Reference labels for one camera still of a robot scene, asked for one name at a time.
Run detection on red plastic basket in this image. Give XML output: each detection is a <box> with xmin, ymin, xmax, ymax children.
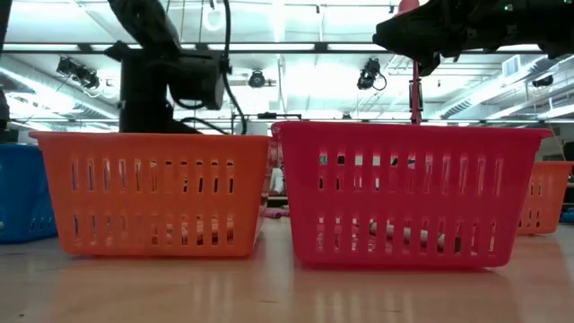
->
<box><xmin>270</xmin><ymin>120</ymin><xmax>552</xmax><ymax>270</ymax></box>

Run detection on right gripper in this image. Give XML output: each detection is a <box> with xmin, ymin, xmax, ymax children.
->
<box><xmin>372</xmin><ymin>0</ymin><xmax>552</xmax><ymax>76</ymax></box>

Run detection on purple crayon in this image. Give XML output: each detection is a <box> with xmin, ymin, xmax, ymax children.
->
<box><xmin>264</xmin><ymin>206</ymin><xmax>291</xmax><ymax>220</ymax></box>

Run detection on blue plastic basket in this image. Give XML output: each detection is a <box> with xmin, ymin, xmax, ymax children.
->
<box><xmin>0</xmin><ymin>143</ymin><xmax>58</xmax><ymax>246</ymax></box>

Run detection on orange plastic basket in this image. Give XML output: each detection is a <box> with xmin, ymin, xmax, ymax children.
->
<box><xmin>29</xmin><ymin>130</ymin><xmax>273</xmax><ymax>258</ymax></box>
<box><xmin>514</xmin><ymin>160</ymin><xmax>574</xmax><ymax>236</ymax></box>

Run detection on orange crayon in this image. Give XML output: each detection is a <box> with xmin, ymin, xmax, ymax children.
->
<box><xmin>166</xmin><ymin>218</ymin><xmax>235</xmax><ymax>241</ymax></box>

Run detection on grey ceiling vent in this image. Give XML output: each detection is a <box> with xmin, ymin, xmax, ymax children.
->
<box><xmin>500</xmin><ymin>54</ymin><xmax>522</xmax><ymax>78</ymax></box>

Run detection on black ceiling track lights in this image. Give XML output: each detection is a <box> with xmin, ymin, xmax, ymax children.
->
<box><xmin>56</xmin><ymin>57</ymin><xmax>100</xmax><ymax>90</ymax></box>

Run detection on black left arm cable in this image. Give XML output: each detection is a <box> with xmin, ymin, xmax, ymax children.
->
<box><xmin>172</xmin><ymin>0</ymin><xmax>248</xmax><ymax>135</ymax></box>

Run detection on red desk lamp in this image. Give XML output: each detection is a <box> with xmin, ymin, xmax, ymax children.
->
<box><xmin>396</xmin><ymin>0</ymin><xmax>425</xmax><ymax>126</ymax></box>

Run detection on white crayon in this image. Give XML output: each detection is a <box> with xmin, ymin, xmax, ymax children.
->
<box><xmin>368</xmin><ymin>223</ymin><xmax>446</xmax><ymax>249</ymax></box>

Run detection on black ceiling beam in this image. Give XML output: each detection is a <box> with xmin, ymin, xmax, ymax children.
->
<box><xmin>0</xmin><ymin>41</ymin><xmax>544</xmax><ymax>56</ymax></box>

